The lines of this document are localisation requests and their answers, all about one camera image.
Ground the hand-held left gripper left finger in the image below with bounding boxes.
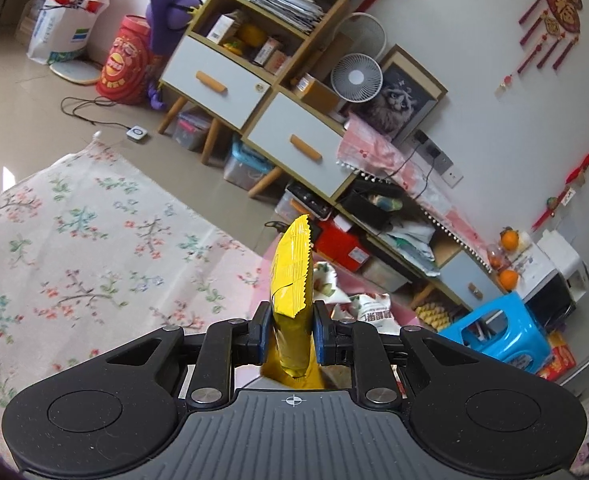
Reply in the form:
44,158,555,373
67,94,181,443
102,301,275,409

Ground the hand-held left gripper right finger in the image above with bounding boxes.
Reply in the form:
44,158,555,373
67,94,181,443
311,300,482,408

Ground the white green snack packet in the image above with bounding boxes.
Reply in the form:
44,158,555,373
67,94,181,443
313,261,352,306

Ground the yellow snack packet blue label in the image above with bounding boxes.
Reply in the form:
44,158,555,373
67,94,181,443
268,214,316,380

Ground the clear storage box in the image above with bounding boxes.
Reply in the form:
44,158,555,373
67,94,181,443
361,257,410,293
172,107,212,151

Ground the red cardboard box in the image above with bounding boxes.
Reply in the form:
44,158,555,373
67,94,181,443
314,217,372,271

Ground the yellow egg tray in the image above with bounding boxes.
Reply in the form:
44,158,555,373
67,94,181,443
417,300,457,331

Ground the pile of folded cloths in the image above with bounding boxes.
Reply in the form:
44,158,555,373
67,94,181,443
384,220,437,278

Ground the black bag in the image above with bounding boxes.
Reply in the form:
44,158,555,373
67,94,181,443
341,180,405,231

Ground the black flat device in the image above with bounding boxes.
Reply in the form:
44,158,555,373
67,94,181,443
287,182,335,221

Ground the wooden television stand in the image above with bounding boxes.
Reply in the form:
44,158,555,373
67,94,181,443
334,175,510,313

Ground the blue lid storage box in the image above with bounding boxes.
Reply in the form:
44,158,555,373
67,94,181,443
223,141,270,192

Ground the blue plastic stool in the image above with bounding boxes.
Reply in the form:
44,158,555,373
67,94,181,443
437,292,550,376

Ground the pink cloth with tassels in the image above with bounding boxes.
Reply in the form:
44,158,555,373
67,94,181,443
337,115,492,273

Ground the black microwave oven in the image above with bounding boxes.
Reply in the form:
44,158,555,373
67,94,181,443
523,267,577,333

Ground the red yellow gift box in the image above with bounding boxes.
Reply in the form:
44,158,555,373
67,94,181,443
537,344,577,382

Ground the low wooden cabinet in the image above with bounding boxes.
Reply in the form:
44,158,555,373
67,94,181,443
202,35,360,206

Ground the brown cardboard box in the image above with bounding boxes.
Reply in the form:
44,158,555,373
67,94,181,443
294,74,340,111

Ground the framed cat picture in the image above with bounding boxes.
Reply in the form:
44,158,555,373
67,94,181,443
361,44,449,143

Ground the white desk fan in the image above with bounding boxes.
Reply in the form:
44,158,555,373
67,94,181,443
331,53,384,103

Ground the small white orange box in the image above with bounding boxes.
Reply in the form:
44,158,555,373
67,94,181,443
252,37,290,73

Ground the yellow round item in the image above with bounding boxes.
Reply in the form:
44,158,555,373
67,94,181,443
237,24,268,46

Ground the white carton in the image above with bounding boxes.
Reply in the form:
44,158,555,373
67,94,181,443
207,11,242,46

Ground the red cylinder barrel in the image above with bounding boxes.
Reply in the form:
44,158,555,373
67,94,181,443
97,15,152,106

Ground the round white board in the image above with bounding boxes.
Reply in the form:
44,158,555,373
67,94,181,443
49,57,102,86

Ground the stack of papers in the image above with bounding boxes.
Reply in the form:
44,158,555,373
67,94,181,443
252,0,325,36

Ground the purple hat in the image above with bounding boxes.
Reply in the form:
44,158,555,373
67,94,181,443
145,0,206,112

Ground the white shopping bag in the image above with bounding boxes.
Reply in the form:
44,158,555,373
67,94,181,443
27,0,110,66

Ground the grey drawer wooden handle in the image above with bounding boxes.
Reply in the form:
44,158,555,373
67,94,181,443
439,250,507,311

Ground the white drawer wooden handle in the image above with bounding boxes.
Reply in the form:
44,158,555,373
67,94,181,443
160,35,272,131
247,94,357,198

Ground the dark wall socket strip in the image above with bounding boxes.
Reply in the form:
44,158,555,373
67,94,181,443
413,130,454,173

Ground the red hanging string ornament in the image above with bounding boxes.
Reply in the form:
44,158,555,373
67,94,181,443
531,109,589,231

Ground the red wall knot ornament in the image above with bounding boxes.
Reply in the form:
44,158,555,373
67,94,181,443
494,0,589,96

